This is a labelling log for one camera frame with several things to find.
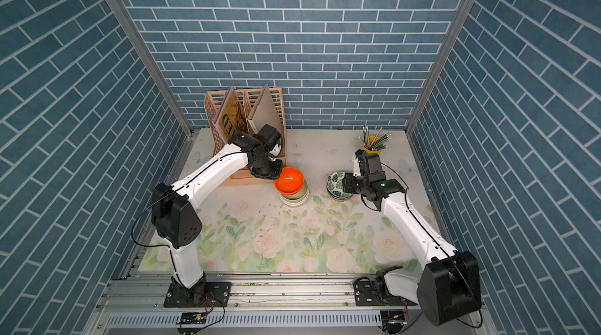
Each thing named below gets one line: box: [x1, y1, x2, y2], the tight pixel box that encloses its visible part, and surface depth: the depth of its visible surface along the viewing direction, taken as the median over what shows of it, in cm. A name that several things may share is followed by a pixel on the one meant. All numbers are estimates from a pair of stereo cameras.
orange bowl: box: [273, 166, 305, 195], surface depth 88 cm
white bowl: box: [279, 197, 309, 207], surface depth 90 cm
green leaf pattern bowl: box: [326, 171, 353, 199], surface depth 98 cm
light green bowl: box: [279, 179, 310, 201], surface depth 87 cm
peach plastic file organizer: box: [204, 87, 287, 186], surface depth 86 cm
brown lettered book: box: [212, 86, 251, 142], surface depth 93 cm
